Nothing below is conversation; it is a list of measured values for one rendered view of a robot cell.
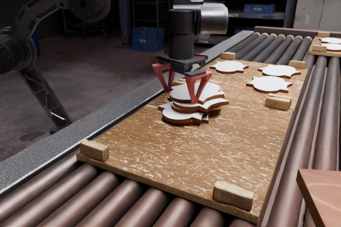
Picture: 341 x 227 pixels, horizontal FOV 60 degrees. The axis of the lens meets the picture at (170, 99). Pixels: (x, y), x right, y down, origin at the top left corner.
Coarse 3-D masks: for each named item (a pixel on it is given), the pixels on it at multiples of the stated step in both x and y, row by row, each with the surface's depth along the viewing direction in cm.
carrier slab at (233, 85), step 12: (216, 60) 119; (228, 60) 119; (240, 60) 119; (216, 72) 104; (252, 72) 104; (216, 84) 93; (228, 84) 93; (240, 84) 93; (300, 84) 93; (228, 96) 83; (240, 96) 83; (252, 96) 83; (264, 96) 83
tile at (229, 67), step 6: (210, 66) 108; (216, 66) 107; (222, 66) 107; (228, 66) 107; (234, 66) 107; (240, 66) 107; (246, 66) 108; (222, 72) 103; (228, 72) 102; (234, 72) 103; (240, 72) 103
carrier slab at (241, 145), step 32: (160, 96) 83; (128, 128) 66; (160, 128) 66; (192, 128) 66; (224, 128) 66; (256, 128) 66; (96, 160) 54; (128, 160) 54; (160, 160) 54; (192, 160) 54; (224, 160) 54; (256, 160) 54; (192, 192) 46; (256, 192) 46
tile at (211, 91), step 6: (186, 84) 77; (198, 84) 77; (210, 84) 77; (174, 90) 73; (180, 90) 73; (186, 90) 73; (204, 90) 73; (210, 90) 73; (216, 90) 73; (174, 96) 69; (180, 96) 69; (186, 96) 69; (204, 96) 69; (210, 96) 69; (216, 96) 71; (222, 96) 71; (180, 102) 68; (186, 102) 68; (198, 102) 68; (204, 102) 68
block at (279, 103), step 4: (268, 100) 76; (272, 100) 75; (276, 100) 74; (280, 100) 74; (284, 100) 74; (288, 100) 74; (268, 104) 76; (272, 104) 75; (276, 104) 75; (280, 104) 74; (284, 104) 74; (288, 104) 74; (276, 108) 75; (280, 108) 75; (284, 108) 74; (288, 108) 74
